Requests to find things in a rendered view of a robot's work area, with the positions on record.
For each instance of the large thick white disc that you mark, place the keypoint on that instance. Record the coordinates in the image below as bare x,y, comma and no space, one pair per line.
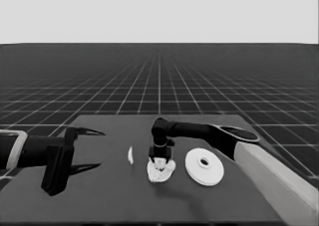
199,173

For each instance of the white round carrier with pins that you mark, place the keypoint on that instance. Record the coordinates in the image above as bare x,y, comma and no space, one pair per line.
165,179

